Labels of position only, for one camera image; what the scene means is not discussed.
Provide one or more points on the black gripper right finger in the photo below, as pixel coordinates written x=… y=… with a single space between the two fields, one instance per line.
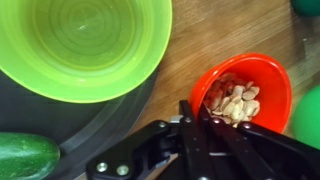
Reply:
x=233 y=150

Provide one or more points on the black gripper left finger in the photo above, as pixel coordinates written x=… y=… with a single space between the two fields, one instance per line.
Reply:
x=191 y=140

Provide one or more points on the pile of peanuts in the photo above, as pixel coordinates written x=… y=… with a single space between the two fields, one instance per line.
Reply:
x=236 y=103

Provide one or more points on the orange plastic bowl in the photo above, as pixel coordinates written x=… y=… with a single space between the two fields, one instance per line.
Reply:
x=273 y=83

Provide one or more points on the lime green plastic bowl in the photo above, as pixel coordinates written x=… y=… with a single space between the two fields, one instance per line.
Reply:
x=83 y=43

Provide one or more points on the dark green plastic cup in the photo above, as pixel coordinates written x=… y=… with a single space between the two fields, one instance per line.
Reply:
x=306 y=6

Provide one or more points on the dark grey round tray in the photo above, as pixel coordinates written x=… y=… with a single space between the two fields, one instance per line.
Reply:
x=100 y=116

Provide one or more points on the green zucchini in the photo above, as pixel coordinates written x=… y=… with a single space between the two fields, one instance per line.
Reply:
x=26 y=155

